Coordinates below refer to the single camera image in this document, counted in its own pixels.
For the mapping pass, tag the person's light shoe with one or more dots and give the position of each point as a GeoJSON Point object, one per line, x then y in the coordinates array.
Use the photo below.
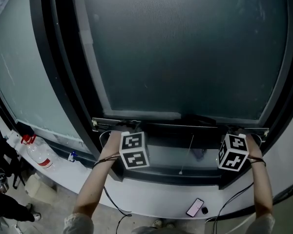
{"type": "Point", "coordinates": [162, 223]}

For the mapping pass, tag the person's right hand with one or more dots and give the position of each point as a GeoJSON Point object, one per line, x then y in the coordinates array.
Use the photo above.
{"type": "Point", "coordinates": [254, 147]}

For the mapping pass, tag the person's left forearm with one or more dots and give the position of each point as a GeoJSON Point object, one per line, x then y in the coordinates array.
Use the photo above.
{"type": "Point", "coordinates": [95, 184]}

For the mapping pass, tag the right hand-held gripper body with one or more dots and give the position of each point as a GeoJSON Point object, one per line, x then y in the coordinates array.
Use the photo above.
{"type": "Point", "coordinates": [233, 152]}

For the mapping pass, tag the person's left hand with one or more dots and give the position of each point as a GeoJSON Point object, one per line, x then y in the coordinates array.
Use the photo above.
{"type": "Point", "coordinates": [112, 145]}

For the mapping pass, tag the black bag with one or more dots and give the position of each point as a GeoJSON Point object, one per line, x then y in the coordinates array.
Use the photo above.
{"type": "Point", "coordinates": [2, 150]}

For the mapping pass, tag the person's right forearm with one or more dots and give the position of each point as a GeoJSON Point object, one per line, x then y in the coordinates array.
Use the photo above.
{"type": "Point", "coordinates": [261, 191]}

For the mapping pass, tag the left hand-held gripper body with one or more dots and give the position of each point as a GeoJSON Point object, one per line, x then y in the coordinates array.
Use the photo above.
{"type": "Point", "coordinates": [134, 150]}

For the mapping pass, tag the beige plastic bin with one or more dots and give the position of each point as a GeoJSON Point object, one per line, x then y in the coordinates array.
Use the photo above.
{"type": "Point", "coordinates": [39, 189]}

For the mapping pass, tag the white spray bottle blue nozzle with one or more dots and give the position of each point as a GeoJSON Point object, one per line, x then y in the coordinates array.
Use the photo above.
{"type": "Point", "coordinates": [73, 156]}

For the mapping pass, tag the small black round object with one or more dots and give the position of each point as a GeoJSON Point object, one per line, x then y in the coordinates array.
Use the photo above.
{"type": "Point", "coordinates": [204, 210]}

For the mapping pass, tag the large clear water bottle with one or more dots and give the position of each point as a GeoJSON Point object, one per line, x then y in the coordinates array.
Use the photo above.
{"type": "Point", "coordinates": [39, 152]}

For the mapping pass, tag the smartphone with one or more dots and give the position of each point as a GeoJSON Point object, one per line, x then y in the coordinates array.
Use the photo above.
{"type": "Point", "coordinates": [194, 208]}

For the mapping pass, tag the person's light shirt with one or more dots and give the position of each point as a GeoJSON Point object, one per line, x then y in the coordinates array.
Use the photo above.
{"type": "Point", "coordinates": [78, 224]}

